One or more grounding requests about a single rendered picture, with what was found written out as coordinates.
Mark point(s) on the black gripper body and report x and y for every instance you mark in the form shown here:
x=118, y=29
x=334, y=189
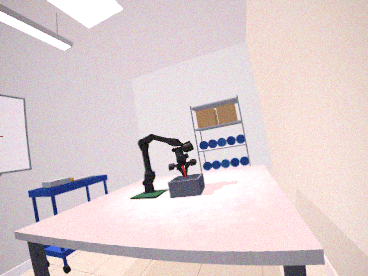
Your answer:
x=192, y=162

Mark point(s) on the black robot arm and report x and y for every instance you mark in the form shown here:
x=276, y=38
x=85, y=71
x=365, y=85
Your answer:
x=143, y=145

